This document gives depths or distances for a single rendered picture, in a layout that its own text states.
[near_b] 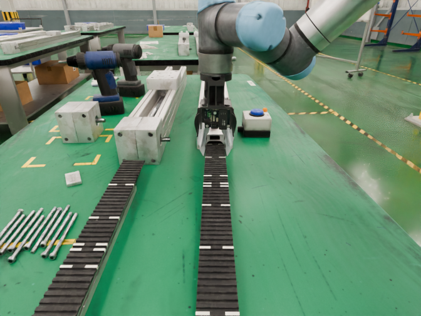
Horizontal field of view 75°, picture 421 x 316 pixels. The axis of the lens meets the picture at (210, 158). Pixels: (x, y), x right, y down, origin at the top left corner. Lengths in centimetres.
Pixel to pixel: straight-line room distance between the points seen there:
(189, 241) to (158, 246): 5
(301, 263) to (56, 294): 34
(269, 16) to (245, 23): 4
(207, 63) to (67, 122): 46
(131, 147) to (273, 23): 41
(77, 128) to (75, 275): 52
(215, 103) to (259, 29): 19
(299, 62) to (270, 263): 38
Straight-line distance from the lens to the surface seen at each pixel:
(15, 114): 306
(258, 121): 83
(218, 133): 76
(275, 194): 60
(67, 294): 41
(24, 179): 76
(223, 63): 60
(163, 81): 105
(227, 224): 46
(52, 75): 449
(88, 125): 86
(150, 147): 68
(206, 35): 60
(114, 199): 54
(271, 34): 51
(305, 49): 60
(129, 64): 129
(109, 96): 108
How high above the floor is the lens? 112
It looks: 28 degrees down
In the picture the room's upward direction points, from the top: straight up
